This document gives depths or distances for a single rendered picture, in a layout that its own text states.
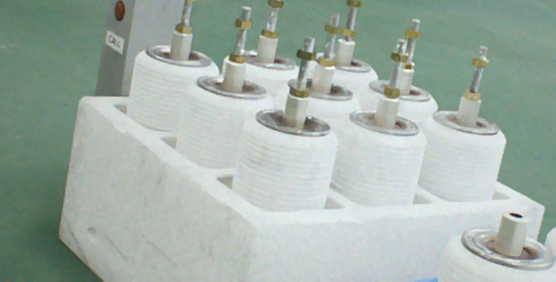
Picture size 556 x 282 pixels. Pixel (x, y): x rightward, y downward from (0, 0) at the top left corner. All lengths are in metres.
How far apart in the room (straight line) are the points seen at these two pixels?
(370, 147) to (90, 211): 0.36
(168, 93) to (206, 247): 0.23
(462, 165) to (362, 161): 0.13
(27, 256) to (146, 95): 0.23
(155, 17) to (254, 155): 0.40
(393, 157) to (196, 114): 0.21
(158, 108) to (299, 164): 0.25
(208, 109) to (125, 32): 0.30
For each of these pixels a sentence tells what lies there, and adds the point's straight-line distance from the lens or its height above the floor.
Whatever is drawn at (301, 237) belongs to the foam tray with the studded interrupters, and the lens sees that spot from 1.13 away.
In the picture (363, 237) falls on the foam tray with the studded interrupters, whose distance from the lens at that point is 1.18.
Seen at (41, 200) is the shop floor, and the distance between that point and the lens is 1.58.
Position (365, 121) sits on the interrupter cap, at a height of 0.25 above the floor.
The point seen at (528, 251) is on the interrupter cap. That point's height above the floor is 0.25.
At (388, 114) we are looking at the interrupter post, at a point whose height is 0.26.
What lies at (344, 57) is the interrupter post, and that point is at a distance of 1.48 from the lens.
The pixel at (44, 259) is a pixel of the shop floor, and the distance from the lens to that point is 1.40.
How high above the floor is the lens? 0.56
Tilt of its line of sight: 14 degrees down
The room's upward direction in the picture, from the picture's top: 12 degrees clockwise
